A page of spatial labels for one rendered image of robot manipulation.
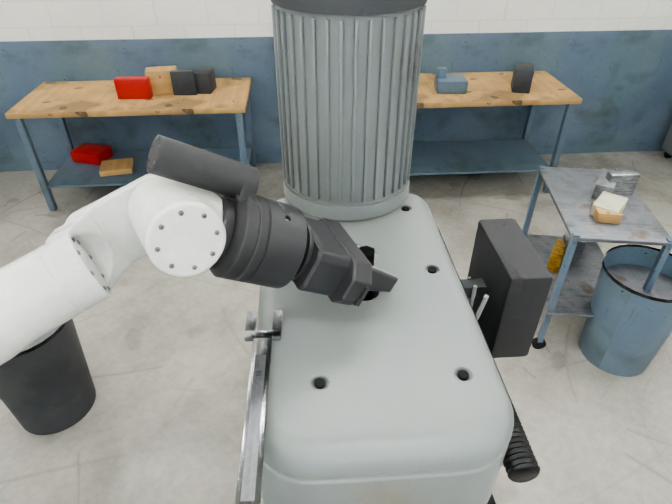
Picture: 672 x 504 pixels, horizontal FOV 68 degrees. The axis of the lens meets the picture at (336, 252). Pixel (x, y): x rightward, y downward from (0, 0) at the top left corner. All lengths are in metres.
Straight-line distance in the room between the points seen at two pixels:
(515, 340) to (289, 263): 0.65
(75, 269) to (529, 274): 0.74
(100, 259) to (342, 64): 0.35
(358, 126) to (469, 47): 4.40
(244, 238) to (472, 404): 0.26
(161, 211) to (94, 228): 0.10
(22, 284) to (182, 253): 0.12
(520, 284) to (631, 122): 5.16
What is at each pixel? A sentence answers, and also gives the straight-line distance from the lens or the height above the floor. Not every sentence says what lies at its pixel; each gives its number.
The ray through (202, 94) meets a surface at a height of 0.88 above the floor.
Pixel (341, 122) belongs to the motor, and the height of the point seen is 2.04.
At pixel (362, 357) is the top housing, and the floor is 1.89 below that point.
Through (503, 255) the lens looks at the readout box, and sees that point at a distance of 0.99.
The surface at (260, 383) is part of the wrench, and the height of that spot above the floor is 1.90.
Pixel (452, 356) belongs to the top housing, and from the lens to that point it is 0.55.
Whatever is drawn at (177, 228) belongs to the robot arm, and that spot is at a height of 2.07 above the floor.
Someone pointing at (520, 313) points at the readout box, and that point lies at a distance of 1.00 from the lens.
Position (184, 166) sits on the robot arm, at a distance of 0.46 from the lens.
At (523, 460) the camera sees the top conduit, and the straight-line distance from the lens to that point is 0.60.
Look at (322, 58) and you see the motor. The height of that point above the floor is 2.12.
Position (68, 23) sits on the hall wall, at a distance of 5.13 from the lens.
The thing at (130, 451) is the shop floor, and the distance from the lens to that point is 2.88.
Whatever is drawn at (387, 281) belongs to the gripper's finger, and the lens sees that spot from 0.58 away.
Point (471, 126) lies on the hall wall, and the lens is 5.32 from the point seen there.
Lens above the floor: 2.29
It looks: 36 degrees down
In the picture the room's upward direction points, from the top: straight up
